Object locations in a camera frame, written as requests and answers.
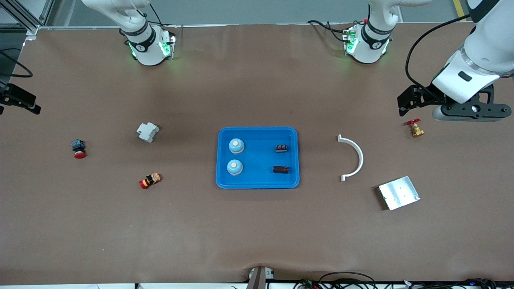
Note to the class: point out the small black finned capacitor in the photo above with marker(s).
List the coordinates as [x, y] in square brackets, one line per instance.
[281, 148]

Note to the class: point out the dark brown rectangular block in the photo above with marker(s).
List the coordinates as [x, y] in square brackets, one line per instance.
[281, 169]

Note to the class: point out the blue dome bell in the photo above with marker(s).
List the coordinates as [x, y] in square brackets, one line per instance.
[236, 146]
[234, 167]

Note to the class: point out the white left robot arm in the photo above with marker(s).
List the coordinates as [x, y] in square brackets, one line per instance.
[373, 48]

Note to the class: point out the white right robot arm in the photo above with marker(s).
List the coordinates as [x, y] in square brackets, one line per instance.
[146, 52]

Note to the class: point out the red mushroom button blue base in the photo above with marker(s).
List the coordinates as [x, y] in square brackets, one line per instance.
[78, 147]

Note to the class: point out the silver metal plate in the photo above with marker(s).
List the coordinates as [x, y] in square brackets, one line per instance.
[398, 193]

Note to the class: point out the white circuit breaker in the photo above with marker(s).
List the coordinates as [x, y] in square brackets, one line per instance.
[147, 132]

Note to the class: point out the red orange emergency stop button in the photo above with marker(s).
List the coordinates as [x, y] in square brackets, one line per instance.
[150, 181]

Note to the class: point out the blue plastic tray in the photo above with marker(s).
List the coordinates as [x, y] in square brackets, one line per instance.
[257, 160]

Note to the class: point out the brown table cover mat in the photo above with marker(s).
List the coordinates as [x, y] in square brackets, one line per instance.
[257, 233]

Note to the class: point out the white curved plastic bracket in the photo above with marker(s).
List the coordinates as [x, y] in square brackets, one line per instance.
[359, 154]

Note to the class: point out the aluminium frame strut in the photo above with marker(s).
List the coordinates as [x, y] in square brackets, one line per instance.
[28, 20]

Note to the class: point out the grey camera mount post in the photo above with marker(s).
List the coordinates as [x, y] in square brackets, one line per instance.
[257, 279]

